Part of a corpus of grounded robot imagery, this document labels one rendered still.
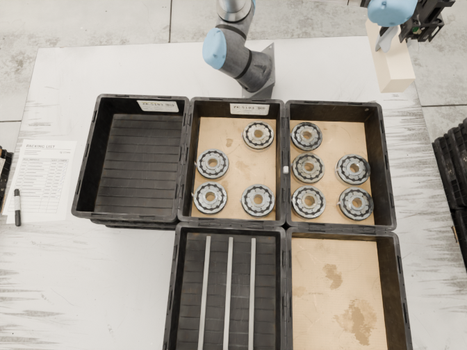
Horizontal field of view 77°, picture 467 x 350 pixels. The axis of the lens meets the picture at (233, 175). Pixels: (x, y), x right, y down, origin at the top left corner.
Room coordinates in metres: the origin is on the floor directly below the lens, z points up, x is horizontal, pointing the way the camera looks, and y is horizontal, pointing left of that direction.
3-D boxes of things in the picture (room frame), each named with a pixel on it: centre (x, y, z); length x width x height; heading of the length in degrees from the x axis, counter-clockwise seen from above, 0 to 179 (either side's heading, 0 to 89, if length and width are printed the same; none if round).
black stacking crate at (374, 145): (0.30, -0.30, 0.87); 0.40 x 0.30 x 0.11; 174
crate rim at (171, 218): (0.36, 0.29, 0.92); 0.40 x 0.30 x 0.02; 174
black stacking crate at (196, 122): (0.33, -0.01, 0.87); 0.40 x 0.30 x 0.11; 174
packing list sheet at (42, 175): (0.38, 0.72, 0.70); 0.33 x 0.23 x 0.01; 179
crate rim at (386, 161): (0.30, -0.30, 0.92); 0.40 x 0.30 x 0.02; 174
